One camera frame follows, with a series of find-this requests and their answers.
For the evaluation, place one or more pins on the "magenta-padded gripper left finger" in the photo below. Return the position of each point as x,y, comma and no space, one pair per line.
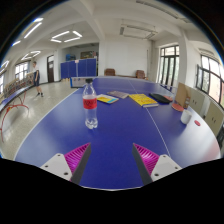
57,164

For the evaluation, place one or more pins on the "person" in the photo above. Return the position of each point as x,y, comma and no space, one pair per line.
36,77

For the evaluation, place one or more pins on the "grey-brown notebook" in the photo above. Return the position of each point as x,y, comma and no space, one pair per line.
118,94

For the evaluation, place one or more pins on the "wide black framed window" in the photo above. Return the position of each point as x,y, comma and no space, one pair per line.
211,78

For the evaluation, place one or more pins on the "group of ceiling lights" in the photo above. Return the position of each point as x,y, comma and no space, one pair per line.
66,35

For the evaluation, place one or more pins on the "flat round red coaster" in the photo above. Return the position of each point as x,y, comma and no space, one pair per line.
197,122

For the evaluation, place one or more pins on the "brown armchair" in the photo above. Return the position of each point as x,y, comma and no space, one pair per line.
140,74
109,72

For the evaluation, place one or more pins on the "small yellow and blue book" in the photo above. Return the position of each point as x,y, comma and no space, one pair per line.
107,98

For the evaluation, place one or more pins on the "large yellow book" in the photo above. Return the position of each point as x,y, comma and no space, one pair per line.
142,99

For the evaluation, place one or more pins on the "white two-door cabinet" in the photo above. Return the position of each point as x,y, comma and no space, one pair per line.
196,100
214,116

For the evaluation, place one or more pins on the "small black framed window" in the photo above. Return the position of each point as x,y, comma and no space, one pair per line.
22,70

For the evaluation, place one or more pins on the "clear bottle with red label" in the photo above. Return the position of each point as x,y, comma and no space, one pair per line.
90,103

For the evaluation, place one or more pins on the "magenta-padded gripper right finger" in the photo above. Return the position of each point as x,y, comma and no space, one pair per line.
164,165

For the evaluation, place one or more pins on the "dark door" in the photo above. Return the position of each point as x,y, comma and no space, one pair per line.
50,69

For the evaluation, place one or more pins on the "black bin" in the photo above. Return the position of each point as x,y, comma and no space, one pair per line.
221,136

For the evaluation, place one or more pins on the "brown cardboard box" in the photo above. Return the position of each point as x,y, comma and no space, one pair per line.
182,94

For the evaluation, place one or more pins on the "white mug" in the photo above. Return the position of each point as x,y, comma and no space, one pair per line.
185,117

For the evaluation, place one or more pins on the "blue partition screens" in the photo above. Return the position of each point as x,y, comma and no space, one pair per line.
80,68

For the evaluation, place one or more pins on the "blue table with red legs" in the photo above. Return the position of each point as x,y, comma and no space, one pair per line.
13,96

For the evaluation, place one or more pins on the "tall black framed window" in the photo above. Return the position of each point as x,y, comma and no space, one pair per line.
169,66

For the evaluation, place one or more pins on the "ceiling air conditioner unit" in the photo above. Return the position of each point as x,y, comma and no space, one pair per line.
138,31

